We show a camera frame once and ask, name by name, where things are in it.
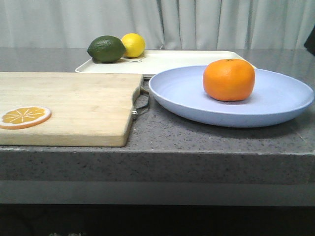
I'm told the orange mandarin fruit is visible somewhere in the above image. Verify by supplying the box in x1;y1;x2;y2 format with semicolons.
203;59;255;101

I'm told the cream rectangular tray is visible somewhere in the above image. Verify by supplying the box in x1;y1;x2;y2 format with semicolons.
75;50;242;78

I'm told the green lime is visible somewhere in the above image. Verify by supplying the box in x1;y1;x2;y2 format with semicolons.
87;35;126;63

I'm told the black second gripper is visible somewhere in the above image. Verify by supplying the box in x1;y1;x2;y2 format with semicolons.
304;31;315;55

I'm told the light blue plate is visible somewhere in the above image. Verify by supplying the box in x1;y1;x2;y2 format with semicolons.
149;66;315;128

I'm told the grey curtain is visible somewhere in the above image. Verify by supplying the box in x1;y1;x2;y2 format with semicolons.
0;0;315;50

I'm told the orange slice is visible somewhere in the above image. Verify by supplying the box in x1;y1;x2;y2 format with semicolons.
0;106;52;129

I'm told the yellow lemon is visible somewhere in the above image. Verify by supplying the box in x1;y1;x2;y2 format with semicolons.
121;33;146;58

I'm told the wooden cutting board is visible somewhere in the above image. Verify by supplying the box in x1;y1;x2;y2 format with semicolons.
0;72;143;147

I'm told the metal cutting board handle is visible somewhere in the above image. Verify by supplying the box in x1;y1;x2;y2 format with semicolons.
132;87;150;120

